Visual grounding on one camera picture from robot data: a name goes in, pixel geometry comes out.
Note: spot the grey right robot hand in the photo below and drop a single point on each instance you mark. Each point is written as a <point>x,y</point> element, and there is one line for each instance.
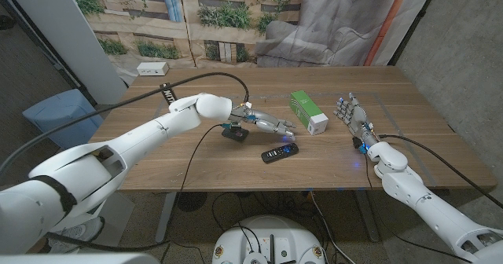
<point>355,114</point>

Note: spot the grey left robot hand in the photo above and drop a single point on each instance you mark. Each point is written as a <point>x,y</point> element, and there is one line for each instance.
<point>263,122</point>

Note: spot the black TV remote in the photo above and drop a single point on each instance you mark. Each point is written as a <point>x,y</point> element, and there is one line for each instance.
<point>280,152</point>

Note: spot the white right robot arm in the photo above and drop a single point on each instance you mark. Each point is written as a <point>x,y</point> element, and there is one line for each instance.
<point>412,185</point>

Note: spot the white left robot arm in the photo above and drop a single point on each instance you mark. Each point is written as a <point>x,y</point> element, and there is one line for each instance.
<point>157,126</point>

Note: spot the black card holder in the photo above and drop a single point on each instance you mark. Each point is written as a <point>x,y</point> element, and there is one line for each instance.
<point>237,136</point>

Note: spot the green and white box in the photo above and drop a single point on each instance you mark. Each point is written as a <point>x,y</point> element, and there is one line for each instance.
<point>308,112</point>

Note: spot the printed backdrop sheet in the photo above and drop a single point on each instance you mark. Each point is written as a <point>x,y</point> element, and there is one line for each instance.
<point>236,40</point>

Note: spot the black NITRO label strip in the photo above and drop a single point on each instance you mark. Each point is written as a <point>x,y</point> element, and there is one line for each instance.
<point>169,97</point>

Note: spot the grey table leg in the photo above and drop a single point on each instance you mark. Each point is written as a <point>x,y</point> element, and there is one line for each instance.
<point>165,217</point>
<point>367,217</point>

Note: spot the black round disc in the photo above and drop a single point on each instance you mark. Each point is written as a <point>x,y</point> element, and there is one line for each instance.
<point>191,201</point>

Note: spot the white robot torso base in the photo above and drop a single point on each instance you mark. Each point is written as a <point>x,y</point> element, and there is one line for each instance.
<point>269,240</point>

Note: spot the white power strip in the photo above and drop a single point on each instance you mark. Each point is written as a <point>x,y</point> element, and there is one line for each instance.
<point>152,68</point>

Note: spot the blue plastic bin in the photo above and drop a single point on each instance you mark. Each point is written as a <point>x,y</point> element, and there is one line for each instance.
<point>59,111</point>

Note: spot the white partition panel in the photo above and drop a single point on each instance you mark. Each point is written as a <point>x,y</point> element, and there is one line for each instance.
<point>67,36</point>

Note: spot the grey white sneaker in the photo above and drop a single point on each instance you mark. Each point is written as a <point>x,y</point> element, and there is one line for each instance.
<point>78,232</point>

